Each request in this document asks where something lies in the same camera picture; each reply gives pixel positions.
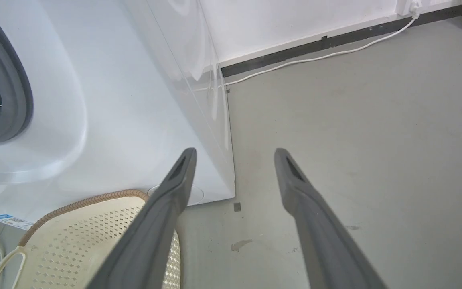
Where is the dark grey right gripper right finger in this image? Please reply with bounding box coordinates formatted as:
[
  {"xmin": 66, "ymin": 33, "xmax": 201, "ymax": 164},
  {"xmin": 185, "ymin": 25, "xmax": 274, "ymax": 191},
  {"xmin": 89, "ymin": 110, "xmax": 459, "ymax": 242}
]
[{"xmin": 274, "ymin": 148, "xmax": 388, "ymax": 289}]

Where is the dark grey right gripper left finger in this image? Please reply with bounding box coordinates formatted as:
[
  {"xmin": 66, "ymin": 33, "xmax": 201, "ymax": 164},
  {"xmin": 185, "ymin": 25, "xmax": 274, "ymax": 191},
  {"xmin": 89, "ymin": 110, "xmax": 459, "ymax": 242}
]
[{"xmin": 85, "ymin": 147, "xmax": 197, "ymax": 289}]

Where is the cream perforated laundry basket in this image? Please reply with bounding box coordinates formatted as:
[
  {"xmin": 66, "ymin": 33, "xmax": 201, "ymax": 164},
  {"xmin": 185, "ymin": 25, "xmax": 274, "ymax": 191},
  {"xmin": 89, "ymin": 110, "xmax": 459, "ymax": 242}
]
[{"xmin": 14, "ymin": 189, "xmax": 181, "ymax": 289}]

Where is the white front-load washing machine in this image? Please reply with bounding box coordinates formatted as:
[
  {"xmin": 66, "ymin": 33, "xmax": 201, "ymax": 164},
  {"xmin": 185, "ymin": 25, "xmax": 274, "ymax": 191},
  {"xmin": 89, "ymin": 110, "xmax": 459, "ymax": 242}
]
[{"xmin": 0, "ymin": 0, "xmax": 236, "ymax": 224}]

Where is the blue white energy label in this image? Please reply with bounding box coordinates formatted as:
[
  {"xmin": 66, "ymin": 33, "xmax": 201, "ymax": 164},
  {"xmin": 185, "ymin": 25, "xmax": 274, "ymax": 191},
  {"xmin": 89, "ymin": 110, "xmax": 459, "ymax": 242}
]
[{"xmin": 0, "ymin": 214, "xmax": 34, "ymax": 231}]

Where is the grey rubber door gasket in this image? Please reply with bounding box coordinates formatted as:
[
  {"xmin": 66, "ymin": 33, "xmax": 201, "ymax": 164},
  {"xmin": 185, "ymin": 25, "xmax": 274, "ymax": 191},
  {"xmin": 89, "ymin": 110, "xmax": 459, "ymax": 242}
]
[{"xmin": 0, "ymin": 0, "xmax": 34, "ymax": 147}]

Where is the cream rope basket handle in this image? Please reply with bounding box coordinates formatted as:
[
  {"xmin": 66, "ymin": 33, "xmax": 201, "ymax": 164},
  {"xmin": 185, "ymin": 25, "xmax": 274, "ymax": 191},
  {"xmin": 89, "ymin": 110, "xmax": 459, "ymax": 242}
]
[{"xmin": 0, "ymin": 237, "xmax": 27, "ymax": 289}]

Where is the white power cable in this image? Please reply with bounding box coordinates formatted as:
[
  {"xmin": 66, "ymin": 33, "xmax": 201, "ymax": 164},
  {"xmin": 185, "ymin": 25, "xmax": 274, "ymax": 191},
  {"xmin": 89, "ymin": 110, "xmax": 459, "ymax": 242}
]
[{"xmin": 224, "ymin": 14, "xmax": 419, "ymax": 86}]

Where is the white wall socket plug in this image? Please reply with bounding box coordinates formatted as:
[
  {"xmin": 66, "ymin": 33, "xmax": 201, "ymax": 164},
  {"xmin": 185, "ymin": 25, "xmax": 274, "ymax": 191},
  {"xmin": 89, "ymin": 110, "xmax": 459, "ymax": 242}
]
[{"xmin": 396, "ymin": 0, "xmax": 422, "ymax": 16}]

